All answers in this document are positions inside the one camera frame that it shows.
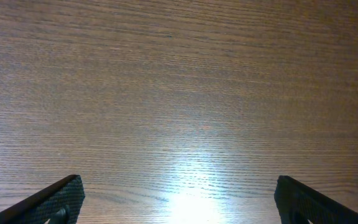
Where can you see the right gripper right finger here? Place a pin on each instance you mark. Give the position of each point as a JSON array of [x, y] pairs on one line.
[[298, 203]]

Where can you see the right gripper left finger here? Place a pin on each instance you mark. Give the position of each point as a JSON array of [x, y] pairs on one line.
[[60, 202]]

